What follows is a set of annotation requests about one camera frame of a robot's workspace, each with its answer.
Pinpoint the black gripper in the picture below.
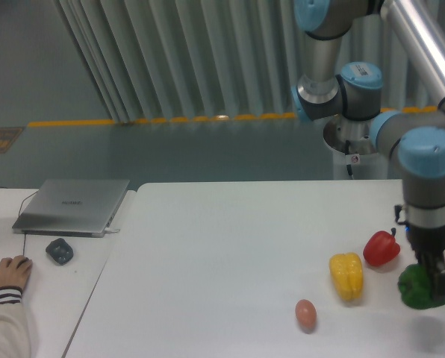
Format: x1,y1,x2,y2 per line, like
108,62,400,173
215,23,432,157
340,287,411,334
394,204,445,302

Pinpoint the green bell pepper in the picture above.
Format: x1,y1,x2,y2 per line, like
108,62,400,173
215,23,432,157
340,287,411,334
397,264,445,310

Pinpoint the black computer mouse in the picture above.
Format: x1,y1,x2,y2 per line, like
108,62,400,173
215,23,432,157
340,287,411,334
16,258,33,274

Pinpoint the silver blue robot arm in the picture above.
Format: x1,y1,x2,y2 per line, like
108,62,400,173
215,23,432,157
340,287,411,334
292,1,445,310

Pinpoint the striped beige sleeve forearm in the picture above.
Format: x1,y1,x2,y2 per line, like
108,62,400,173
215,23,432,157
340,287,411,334
0,286,31,357

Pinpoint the person's right hand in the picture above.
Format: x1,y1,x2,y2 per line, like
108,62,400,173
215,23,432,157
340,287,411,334
0,255,31,291

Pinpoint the red bell pepper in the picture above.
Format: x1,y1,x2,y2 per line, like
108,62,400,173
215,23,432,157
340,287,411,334
363,227,401,267

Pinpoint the yellow bell pepper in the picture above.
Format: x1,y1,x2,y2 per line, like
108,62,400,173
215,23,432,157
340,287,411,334
329,252,364,301

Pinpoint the brown egg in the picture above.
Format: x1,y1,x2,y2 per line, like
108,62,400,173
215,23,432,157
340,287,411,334
295,299,317,330

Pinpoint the white laptop plug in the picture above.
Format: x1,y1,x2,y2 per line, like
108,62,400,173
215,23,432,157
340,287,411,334
105,227,120,234

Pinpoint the silver closed laptop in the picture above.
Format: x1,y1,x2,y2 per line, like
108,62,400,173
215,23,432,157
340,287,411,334
12,179,129,237

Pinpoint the small black gadget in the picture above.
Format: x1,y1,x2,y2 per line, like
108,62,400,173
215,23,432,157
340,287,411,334
46,238,74,266

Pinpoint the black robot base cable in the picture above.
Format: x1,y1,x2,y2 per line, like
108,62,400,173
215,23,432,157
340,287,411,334
343,139,355,180

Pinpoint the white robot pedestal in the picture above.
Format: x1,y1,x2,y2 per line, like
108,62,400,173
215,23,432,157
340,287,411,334
323,115,399,180

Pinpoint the black mouse cable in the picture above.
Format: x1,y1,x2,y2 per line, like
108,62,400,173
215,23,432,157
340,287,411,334
16,189,40,259

